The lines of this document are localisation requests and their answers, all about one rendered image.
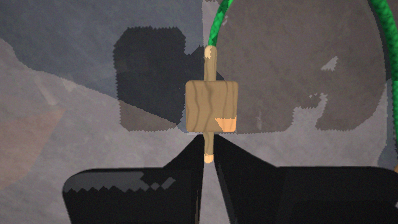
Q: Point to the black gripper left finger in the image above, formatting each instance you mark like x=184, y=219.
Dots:
x=139, y=194

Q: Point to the light wooden block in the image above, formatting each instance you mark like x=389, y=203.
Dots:
x=211, y=106

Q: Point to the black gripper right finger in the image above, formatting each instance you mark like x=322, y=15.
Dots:
x=257, y=192

